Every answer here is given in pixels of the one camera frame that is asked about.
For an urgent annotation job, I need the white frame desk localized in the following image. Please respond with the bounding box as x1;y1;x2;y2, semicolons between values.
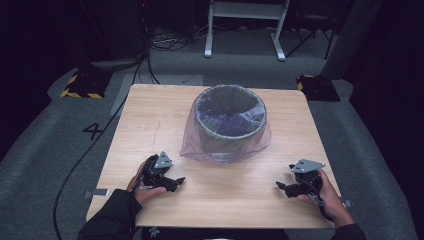
203;0;292;62

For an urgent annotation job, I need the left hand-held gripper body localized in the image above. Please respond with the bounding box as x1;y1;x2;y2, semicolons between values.
141;151;174;189

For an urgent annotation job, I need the dark chair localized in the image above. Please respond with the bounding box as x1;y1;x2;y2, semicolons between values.
285;0;336;60

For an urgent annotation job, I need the bundle of floor cables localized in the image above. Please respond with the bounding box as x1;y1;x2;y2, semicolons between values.
150;23;209;53

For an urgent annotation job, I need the green plastic bin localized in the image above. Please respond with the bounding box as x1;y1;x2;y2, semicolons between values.
194;84;268;158

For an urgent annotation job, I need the purple plastic bag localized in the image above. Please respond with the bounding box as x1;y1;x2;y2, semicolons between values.
179;84;273;165

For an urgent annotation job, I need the black yellow striped base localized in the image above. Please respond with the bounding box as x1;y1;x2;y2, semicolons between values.
60;70;113;100
296;74;342;103

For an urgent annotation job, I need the grey column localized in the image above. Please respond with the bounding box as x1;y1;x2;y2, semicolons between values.
320;0;384;81

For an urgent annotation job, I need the person's left hand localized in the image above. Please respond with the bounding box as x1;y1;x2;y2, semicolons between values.
126;158;168;206

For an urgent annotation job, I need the black stand with grey foot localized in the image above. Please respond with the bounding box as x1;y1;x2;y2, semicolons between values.
78;0;151;73

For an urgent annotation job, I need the long black floor cable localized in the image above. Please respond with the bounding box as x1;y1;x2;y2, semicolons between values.
52;53;149;240

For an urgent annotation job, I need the person's right hand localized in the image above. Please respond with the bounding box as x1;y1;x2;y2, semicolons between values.
297;169;355;229

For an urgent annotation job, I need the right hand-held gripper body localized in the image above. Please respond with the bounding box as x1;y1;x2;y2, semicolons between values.
288;159;327;198

